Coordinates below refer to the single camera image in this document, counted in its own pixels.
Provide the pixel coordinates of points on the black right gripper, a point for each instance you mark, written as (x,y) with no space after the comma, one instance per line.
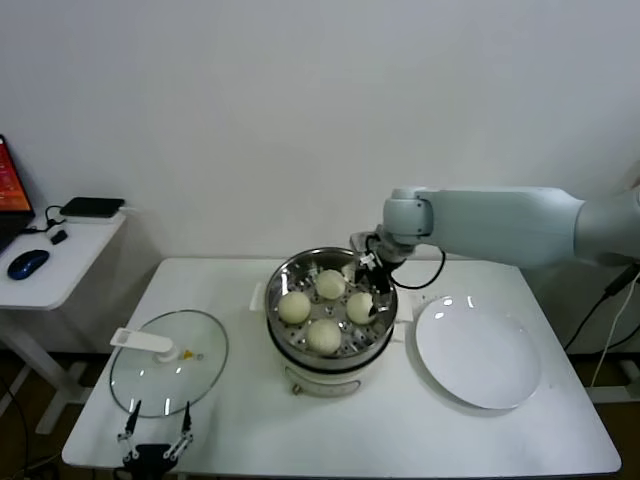
(380,280)

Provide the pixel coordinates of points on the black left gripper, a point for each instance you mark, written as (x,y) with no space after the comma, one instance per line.
(150,455)

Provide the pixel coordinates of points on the white steamed baozi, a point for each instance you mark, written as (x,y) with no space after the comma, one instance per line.
(294,307)
(324,337)
(330,284)
(359,306)

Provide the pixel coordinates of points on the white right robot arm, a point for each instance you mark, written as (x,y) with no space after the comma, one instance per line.
(500,225)

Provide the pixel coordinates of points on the perforated stainless steel steamer basket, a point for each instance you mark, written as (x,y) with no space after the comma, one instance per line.
(280,280)

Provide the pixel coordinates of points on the white electric cooker pot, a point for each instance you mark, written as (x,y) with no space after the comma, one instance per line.
(325,382)

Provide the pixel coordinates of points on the white round plate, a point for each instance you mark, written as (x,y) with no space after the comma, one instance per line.
(475,350)

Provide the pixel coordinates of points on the white side desk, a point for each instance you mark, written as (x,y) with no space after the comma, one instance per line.
(60,280)

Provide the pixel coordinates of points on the blue computer mouse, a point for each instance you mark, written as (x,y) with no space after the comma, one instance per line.
(27,263)

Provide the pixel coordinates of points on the small black dongle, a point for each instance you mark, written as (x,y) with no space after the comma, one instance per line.
(59,237)

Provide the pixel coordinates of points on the flat black box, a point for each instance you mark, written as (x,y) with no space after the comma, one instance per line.
(92,206)

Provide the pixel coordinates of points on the white stand foot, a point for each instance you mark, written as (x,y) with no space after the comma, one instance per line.
(625,391)

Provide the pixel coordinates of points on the black laptop with red screen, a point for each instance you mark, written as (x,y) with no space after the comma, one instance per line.
(10,190)

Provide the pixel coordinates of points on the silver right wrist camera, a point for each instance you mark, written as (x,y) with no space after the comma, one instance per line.
(360,241)

